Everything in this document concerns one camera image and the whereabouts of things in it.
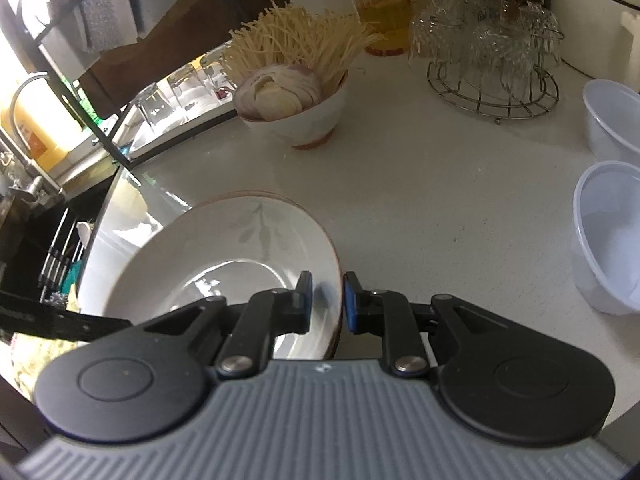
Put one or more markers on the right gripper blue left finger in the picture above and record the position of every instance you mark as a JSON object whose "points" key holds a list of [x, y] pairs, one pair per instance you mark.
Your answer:
{"points": [[268, 315]]}

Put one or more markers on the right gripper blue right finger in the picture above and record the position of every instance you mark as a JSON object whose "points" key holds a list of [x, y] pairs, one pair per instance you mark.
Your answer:
{"points": [[389, 316]]}

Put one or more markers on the light blue plastic bowl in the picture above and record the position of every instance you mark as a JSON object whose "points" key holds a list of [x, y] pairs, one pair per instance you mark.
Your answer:
{"points": [[605, 244], [612, 121]]}

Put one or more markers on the large white leaf-pattern bowl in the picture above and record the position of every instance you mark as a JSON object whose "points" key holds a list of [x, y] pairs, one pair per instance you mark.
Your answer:
{"points": [[130, 239]]}

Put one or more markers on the yellow dish cloth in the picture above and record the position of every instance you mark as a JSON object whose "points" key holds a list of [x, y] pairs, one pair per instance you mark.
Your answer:
{"points": [[30, 355]]}

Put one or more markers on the white spoon in sink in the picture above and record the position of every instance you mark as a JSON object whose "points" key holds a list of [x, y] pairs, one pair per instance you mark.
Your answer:
{"points": [[84, 230]]}

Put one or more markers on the small curved faucet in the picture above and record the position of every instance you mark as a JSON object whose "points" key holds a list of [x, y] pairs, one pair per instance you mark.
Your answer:
{"points": [[13, 141]]}

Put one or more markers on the yellow detergent bottle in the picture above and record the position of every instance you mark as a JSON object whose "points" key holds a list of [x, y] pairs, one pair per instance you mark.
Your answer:
{"points": [[44, 123]]}

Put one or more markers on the bowl with onion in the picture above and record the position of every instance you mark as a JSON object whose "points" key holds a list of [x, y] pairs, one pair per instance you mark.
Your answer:
{"points": [[286, 102]]}

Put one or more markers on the drinking glass left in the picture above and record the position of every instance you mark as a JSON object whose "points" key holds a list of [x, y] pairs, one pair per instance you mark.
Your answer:
{"points": [[156, 109]]}

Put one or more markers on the drinking glass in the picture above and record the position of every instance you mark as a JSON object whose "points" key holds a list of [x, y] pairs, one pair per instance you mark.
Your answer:
{"points": [[189, 90], [215, 79], [156, 109]]}

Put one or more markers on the drinking glass middle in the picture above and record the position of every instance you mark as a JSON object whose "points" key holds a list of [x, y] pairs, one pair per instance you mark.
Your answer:
{"points": [[189, 90]]}

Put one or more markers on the drinking glass right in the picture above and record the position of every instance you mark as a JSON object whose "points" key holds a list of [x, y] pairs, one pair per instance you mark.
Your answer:
{"points": [[215, 79]]}

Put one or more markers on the enoki mushroom bunch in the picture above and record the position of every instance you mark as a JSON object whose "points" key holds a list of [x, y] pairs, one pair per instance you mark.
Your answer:
{"points": [[326, 43]]}

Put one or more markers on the black dish rack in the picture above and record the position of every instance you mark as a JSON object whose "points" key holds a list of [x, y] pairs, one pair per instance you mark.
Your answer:
{"points": [[99, 54]]}

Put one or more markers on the white electric cooker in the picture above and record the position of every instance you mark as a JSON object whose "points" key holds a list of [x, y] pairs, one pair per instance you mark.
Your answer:
{"points": [[601, 38]]}

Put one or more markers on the wire rack with glass cups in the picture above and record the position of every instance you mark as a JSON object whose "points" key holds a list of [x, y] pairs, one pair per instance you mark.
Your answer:
{"points": [[493, 58]]}

